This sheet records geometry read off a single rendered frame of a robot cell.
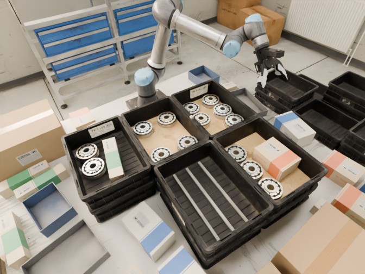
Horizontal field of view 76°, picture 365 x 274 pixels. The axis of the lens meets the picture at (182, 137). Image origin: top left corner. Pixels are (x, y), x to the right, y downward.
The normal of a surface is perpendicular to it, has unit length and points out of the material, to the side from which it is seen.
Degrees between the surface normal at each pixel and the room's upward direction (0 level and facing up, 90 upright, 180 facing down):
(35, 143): 90
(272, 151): 0
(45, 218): 0
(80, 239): 0
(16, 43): 90
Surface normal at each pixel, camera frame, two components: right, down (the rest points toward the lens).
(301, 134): -0.04, -0.69
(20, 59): 0.56, 0.59
